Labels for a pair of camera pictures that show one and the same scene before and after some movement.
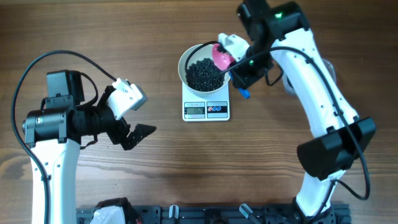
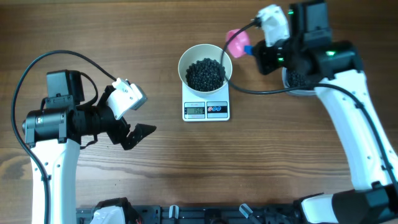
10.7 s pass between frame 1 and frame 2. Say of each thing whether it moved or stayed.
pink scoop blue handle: moved
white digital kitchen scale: stayed
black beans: stayed
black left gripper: stayed
